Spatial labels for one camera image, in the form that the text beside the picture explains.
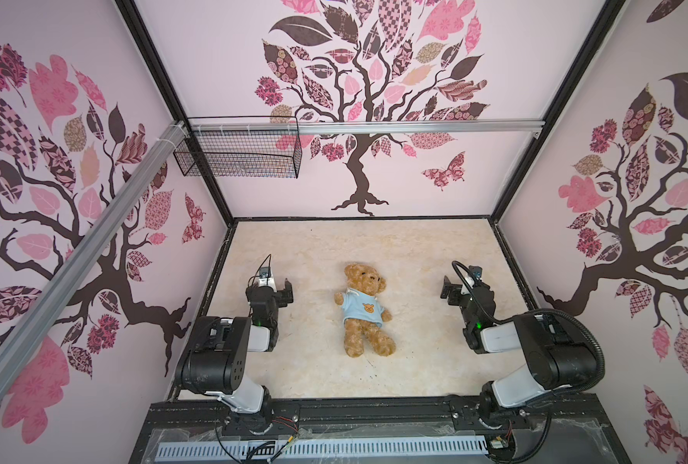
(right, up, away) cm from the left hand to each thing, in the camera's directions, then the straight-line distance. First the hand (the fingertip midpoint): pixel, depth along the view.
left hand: (273, 283), depth 94 cm
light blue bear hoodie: (+29, -6, -9) cm, 31 cm away
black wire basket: (-21, +52, +28) cm, 63 cm away
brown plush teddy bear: (+31, +1, -4) cm, 31 cm away
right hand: (+63, +3, -2) cm, 63 cm away
